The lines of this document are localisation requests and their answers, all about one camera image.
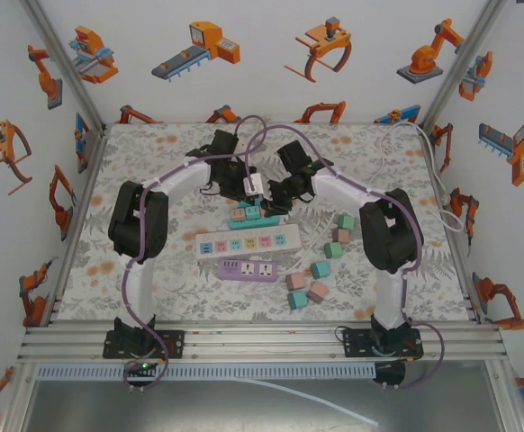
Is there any teal power strip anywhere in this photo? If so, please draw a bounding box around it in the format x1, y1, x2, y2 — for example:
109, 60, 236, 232
227, 214, 282, 230

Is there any white power strip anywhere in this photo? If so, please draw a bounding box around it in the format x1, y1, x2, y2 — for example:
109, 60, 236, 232
194, 223, 303, 263

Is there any purple power strip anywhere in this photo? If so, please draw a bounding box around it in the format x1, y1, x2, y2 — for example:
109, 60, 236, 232
217, 258, 280, 284

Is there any small circuit board green light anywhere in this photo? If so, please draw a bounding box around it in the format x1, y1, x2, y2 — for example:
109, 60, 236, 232
124, 358, 160, 377

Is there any white power cable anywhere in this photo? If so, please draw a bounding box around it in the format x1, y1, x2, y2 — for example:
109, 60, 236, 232
300, 120, 466, 253
276, 211, 339, 275

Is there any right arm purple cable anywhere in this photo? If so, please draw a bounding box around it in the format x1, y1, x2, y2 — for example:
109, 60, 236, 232
246, 124, 447, 392

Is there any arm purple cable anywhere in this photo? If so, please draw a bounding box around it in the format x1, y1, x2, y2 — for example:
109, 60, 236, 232
246, 124, 447, 392
121, 114, 266, 395

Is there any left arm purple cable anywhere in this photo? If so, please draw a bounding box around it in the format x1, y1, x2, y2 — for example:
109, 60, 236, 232
121, 114, 266, 395

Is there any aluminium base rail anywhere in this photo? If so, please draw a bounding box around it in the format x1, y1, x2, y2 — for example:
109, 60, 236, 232
16, 321, 509, 364

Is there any aluminium side rail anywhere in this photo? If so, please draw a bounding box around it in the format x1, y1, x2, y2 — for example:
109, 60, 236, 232
419, 124, 486, 326
45, 123, 113, 328

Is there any white slotted cable duct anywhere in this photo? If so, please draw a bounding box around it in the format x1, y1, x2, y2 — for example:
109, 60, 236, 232
34, 363, 378, 380

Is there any aluminium frame post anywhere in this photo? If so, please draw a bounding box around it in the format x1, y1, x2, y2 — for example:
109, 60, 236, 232
18, 0, 108, 131
421, 0, 510, 131

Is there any aluminium frame leg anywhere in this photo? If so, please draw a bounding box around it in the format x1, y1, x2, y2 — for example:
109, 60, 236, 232
484, 359, 522, 432
0, 359, 36, 432

